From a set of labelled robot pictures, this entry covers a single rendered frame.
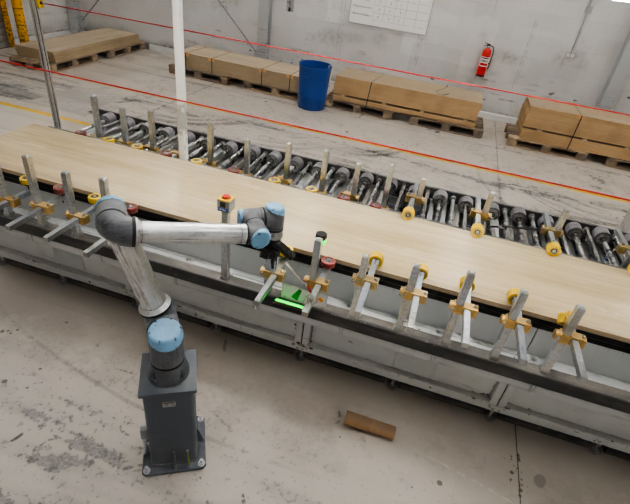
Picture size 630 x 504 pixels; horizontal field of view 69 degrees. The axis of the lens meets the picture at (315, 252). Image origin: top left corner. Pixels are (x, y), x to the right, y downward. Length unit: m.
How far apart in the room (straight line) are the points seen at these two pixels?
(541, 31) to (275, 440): 7.91
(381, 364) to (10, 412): 2.16
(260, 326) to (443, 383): 1.24
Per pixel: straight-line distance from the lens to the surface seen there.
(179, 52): 3.41
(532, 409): 3.21
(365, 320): 2.52
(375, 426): 2.88
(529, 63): 9.25
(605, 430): 3.35
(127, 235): 1.82
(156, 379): 2.27
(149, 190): 3.17
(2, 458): 3.02
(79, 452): 2.91
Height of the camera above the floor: 2.36
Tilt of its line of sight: 34 degrees down
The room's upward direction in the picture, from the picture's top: 8 degrees clockwise
